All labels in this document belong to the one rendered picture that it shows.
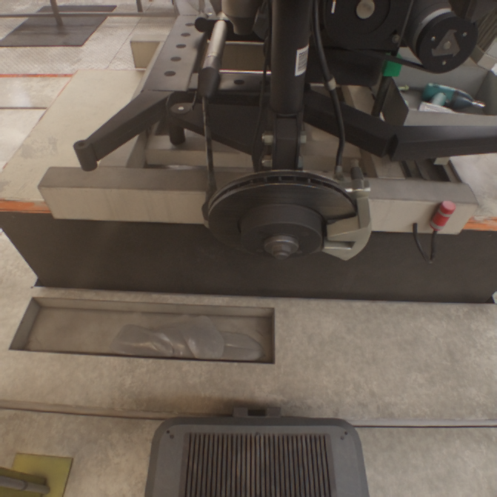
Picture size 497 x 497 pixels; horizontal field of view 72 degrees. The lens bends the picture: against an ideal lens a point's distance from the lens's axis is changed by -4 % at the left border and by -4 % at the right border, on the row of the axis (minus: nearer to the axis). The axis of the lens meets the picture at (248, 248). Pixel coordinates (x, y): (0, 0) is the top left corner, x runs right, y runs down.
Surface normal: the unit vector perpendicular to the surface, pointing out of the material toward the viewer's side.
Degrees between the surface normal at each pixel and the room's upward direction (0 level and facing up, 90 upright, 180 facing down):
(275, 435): 0
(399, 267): 90
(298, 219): 24
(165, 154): 90
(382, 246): 90
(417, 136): 8
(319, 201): 104
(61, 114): 0
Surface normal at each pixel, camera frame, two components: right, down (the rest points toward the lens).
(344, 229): -0.55, -0.37
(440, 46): -0.03, 0.78
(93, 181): 0.03, -0.63
